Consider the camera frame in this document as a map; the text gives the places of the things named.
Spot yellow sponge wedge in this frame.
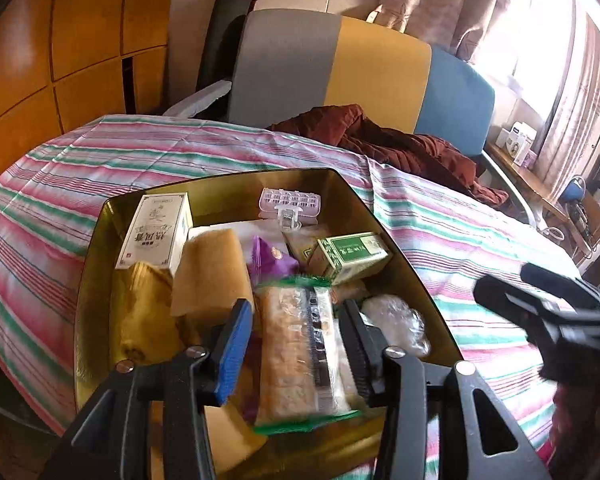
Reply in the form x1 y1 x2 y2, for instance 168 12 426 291
171 229 252 324

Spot purple snack packet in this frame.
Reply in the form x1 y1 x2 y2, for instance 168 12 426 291
247 236 300 285

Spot yellow knitted sock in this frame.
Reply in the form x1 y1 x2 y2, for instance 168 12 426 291
118 261 184 365

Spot green small box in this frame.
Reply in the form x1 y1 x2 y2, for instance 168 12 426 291
306 232 392 285

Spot white plastic tube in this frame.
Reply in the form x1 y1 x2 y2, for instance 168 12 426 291
187 220 282 248

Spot yellow sponge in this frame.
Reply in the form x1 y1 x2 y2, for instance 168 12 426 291
148 401 268 479

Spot white medicine box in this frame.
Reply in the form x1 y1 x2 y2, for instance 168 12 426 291
116 193 193 276

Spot green cracker packet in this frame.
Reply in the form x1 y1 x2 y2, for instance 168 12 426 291
283 224 330 266

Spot wooden side table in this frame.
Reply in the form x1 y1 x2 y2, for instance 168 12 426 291
484 142 592 258

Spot gold metal tin box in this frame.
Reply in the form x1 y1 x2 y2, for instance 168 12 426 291
73 167 464 478

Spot dark red jacket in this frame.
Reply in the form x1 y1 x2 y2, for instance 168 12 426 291
268 104 509 208

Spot white boxes on table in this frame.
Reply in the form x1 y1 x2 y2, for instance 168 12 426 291
495 122 536 166

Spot striped bed sheet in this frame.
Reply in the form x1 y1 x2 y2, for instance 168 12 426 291
0 115 578 456

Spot tricolour armchair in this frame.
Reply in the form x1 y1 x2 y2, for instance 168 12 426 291
167 9 536 226

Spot black rolled mat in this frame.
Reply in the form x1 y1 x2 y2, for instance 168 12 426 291
196 0 254 90

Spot wooden wardrobe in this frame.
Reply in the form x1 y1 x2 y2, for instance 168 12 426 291
0 0 171 174

